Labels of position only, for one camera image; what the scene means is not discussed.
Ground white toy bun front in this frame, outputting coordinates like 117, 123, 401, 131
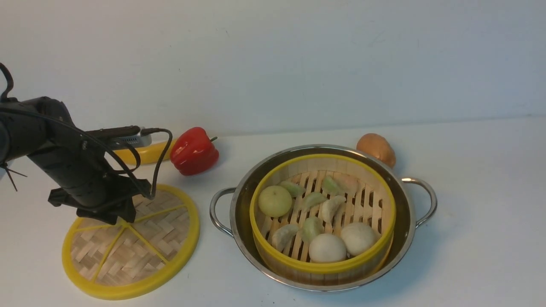
308, 233, 347, 264

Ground brown toy potato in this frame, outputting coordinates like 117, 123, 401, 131
356, 133, 397, 168

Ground red toy bell pepper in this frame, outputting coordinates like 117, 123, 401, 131
170, 127, 220, 176

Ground black camera cable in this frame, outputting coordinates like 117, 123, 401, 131
0, 63, 174, 200

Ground round green toy bun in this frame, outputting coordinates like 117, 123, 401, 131
258, 185, 293, 218

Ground white toy bun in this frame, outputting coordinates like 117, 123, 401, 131
308, 233, 347, 264
340, 222, 379, 257

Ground pale green toy dumpling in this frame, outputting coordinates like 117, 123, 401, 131
300, 216, 325, 243

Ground white toy bun right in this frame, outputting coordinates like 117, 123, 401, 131
340, 222, 379, 257

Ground cream toy dumpling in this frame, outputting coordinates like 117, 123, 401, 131
318, 195, 346, 225

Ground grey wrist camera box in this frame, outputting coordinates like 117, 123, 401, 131
109, 133, 152, 150

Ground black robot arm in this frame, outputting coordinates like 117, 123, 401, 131
1, 97, 152, 225

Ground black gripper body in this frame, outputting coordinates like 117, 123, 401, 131
47, 175, 152, 225

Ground yellow bamboo steamer basket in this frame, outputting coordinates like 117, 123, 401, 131
248, 153, 397, 286

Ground yellow toy banana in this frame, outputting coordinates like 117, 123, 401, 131
114, 141, 166, 165

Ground stainless steel two-handled pot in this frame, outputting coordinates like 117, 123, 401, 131
210, 144, 437, 292

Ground yellow woven bamboo steamer lid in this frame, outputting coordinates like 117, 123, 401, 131
61, 185, 200, 301

